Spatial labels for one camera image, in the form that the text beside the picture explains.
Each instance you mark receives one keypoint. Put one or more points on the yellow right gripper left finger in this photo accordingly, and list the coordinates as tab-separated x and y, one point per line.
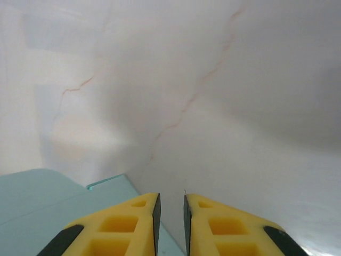
144	234

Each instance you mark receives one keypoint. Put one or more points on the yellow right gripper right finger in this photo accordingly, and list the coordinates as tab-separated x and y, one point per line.
202	234

